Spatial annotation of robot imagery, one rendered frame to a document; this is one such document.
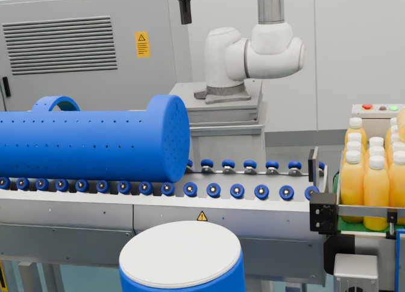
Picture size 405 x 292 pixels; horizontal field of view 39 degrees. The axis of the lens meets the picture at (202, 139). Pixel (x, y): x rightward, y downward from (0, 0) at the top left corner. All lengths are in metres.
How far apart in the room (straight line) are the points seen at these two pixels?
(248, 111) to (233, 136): 0.12
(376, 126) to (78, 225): 1.05
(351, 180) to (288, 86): 2.96
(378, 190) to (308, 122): 3.06
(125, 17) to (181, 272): 2.22
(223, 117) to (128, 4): 1.24
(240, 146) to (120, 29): 1.30
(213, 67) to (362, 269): 1.04
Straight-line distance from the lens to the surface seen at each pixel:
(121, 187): 1.88
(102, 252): 2.05
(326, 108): 4.61
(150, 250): 1.35
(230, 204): 1.77
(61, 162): 1.90
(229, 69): 2.23
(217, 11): 4.47
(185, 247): 1.34
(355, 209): 1.62
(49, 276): 2.42
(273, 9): 2.20
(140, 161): 1.77
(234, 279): 1.29
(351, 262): 1.60
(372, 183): 1.60
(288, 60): 2.19
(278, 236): 1.77
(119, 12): 3.29
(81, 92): 3.47
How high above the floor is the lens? 1.71
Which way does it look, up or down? 20 degrees down
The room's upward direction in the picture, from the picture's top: 5 degrees counter-clockwise
